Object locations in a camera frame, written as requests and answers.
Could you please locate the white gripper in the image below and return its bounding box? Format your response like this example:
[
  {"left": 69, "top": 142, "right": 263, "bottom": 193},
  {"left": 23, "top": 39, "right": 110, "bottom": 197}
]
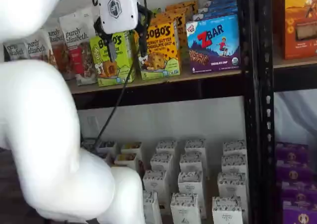
[{"left": 93, "top": 0, "right": 152, "bottom": 61}]

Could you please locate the orange Bobo's peanut butter box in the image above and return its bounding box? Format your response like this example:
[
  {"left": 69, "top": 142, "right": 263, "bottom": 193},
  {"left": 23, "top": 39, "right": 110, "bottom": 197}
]
[
  {"left": 165, "top": 0, "right": 200, "bottom": 21},
  {"left": 153, "top": 12, "right": 188, "bottom": 61},
  {"left": 133, "top": 23, "right": 181, "bottom": 80}
]

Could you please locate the white carton with picture top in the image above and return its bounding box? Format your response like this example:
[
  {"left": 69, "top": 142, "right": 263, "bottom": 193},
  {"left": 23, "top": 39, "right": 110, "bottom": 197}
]
[
  {"left": 120, "top": 141, "right": 144, "bottom": 160},
  {"left": 114, "top": 152, "right": 138, "bottom": 171},
  {"left": 96, "top": 141, "right": 117, "bottom": 158}
]

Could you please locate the black metal shelf rack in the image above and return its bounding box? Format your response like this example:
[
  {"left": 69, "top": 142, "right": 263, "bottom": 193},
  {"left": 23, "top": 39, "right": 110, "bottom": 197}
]
[
  {"left": 259, "top": 0, "right": 317, "bottom": 224},
  {"left": 70, "top": 0, "right": 261, "bottom": 224}
]

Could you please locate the large orange cereal box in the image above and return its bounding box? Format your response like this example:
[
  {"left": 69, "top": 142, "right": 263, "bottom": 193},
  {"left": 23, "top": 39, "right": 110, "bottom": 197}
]
[{"left": 281, "top": 0, "right": 317, "bottom": 60}]

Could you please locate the purple box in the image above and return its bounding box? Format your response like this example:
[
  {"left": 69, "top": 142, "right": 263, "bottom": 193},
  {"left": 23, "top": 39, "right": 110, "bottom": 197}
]
[
  {"left": 282, "top": 200, "right": 317, "bottom": 224},
  {"left": 281, "top": 180, "right": 317, "bottom": 204},
  {"left": 276, "top": 142, "right": 309, "bottom": 162},
  {"left": 276, "top": 158, "right": 313, "bottom": 182}
]

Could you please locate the white granola bag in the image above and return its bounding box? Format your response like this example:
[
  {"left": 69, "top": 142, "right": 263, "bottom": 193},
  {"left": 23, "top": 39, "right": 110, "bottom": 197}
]
[{"left": 74, "top": 7, "right": 100, "bottom": 30}]

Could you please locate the white red-label Purely Elizabeth bag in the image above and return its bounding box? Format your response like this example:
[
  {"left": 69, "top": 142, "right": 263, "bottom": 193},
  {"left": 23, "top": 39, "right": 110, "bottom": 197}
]
[{"left": 59, "top": 12, "right": 99, "bottom": 86}]

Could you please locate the dark red Purely Elizabeth bag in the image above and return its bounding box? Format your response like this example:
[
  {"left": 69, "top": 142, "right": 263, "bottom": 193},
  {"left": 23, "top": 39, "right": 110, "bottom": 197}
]
[{"left": 46, "top": 25, "right": 75, "bottom": 81}]

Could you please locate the blue Purely Elizabeth granola bag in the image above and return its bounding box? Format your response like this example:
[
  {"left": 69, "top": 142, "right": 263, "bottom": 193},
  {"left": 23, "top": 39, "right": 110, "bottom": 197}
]
[{"left": 2, "top": 42, "right": 29, "bottom": 62}]

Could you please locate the white patterned carton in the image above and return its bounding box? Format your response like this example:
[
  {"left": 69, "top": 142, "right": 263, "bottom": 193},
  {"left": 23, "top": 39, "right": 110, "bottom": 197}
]
[
  {"left": 143, "top": 191, "right": 163, "bottom": 224},
  {"left": 211, "top": 196, "right": 243, "bottom": 224},
  {"left": 156, "top": 141, "right": 178, "bottom": 158},
  {"left": 170, "top": 193, "right": 201, "bottom": 224},
  {"left": 217, "top": 171, "right": 248, "bottom": 202},
  {"left": 143, "top": 169, "right": 170, "bottom": 205},
  {"left": 221, "top": 154, "right": 248, "bottom": 175},
  {"left": 184, "top": 139, "right": 207, "bottom": 158},
  {"left": 222, "top": 140, "right": 248, "bottom": 158},
  {"left": 179, "top": 153, "right": 208, "bottom": 175},
  {"left": 150, "top": 153, "right": 174, "bottom": 175},
  {"left": 177, "top": 171, "right": 208, "bottom": 219}
]

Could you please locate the white backdrop sheet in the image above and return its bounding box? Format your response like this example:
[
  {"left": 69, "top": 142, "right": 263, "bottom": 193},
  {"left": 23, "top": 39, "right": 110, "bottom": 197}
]
[{"left": 274, "top": 90, "right": 317, "bottom": 145}]

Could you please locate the long black cable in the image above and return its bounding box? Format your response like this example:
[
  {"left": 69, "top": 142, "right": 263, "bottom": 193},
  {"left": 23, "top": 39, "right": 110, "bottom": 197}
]
[{"left": 83, "top": 0, "right": 149, "bottom": 150}]

